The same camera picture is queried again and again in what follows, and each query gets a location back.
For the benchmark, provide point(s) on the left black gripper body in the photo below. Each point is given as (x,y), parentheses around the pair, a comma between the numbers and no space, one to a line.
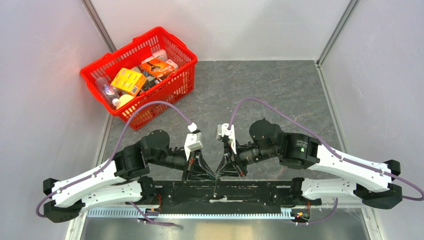
(189,164)

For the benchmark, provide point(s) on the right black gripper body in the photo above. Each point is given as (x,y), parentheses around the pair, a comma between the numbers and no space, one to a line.
(236,159)

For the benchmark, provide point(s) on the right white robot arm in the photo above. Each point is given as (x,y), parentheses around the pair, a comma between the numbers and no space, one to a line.
(354,178)

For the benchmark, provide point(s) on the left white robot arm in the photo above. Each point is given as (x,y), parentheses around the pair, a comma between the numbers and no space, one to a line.
(124,177)

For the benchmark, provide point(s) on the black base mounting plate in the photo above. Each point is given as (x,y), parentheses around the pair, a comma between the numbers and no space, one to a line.
(233,197)

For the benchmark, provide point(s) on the yellow round ball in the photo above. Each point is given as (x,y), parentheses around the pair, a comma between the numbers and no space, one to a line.
(124,99)

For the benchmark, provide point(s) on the red plastic shopping basket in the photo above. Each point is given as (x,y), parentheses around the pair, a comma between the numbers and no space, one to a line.
(179,84)

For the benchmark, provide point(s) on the yellow orange carton box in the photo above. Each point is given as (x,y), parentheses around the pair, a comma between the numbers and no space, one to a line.
(129,81)

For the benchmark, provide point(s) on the clear plastic bottle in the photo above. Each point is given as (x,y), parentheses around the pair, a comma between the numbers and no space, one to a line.
(107,91)

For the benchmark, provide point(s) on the white small box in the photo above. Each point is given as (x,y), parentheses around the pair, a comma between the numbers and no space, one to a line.
(160,54)

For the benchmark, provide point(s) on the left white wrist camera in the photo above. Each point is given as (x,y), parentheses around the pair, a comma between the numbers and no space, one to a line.
(193,142)

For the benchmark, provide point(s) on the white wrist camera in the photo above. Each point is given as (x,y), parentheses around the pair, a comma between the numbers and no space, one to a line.
(193,142)
(225,133)

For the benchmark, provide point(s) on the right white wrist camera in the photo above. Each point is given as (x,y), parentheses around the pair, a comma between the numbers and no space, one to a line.
(225,133)

